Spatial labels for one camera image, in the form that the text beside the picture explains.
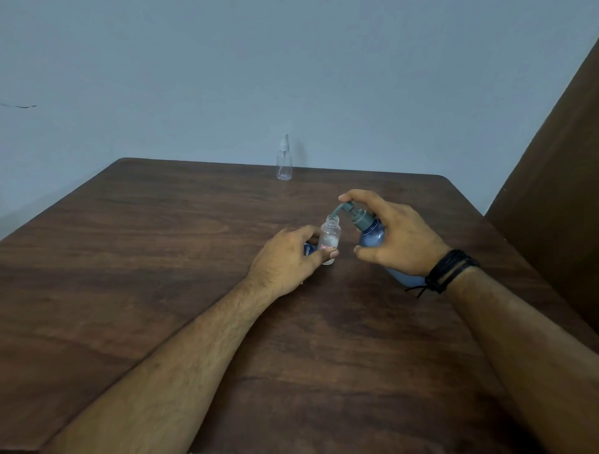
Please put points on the person's left hand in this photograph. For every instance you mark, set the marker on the person's left hand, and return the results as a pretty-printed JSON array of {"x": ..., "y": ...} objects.
[{"x": 280, "y": 266}]

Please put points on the person's right hand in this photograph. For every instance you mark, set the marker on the person's right hand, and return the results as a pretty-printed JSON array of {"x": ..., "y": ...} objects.
[{"x": 406, "y": 238}]

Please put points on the person's right thumb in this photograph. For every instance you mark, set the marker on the person's right thumb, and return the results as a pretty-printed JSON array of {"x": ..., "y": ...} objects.
[{"x": 367, "y": 251}]

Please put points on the person's left thumb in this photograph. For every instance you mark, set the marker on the person's left thumb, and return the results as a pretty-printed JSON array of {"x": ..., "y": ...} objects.
[{"x": 323, "y": 255}]

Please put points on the blue bottle cap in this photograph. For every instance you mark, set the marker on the blue bottle cap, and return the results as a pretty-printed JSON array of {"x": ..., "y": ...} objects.
[{"x": 308, "y": 249}]

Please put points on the small clear plastic bottle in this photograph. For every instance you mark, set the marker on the small clear plastic bottle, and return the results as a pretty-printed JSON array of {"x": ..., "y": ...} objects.
[{"x": 330, "y": 241}]

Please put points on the blue pump dispenser bottle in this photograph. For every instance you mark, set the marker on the blue pump dispenser bottle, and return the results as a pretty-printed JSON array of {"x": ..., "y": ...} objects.
[{"x": 369, "y": 234}]

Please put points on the person's left forearm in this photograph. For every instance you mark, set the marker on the person's left forearm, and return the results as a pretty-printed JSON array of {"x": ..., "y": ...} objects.
[{"x": 173, "y": 374}]

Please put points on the person's right forearm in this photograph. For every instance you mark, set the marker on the person's right forearm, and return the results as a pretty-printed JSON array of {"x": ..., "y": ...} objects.
[{"x": 529, "y": 355}]

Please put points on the clear spray bottle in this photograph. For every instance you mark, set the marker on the clear spray bottle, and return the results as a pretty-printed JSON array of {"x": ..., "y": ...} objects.
[{"x": 284, "y": 161}]

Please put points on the dark brown wooden panel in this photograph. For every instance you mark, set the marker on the dark brown wooden panel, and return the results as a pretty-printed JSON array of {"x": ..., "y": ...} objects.
[{"x": 552, "y": 196}]

